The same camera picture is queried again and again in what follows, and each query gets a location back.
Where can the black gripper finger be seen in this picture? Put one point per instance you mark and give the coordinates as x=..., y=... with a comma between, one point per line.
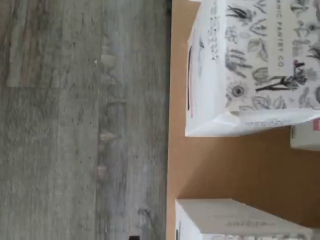
x=134, y=237

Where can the white box green strip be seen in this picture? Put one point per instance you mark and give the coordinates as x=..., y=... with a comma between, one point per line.
x=225, y=220

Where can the tan wooden shelf board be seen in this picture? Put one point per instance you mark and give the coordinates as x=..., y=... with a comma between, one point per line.
x=237, y=170

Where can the white box pink strip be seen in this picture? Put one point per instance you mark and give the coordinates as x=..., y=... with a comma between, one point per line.
x=212, y=100

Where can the small cream box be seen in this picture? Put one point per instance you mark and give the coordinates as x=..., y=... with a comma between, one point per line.
x=305, y=140

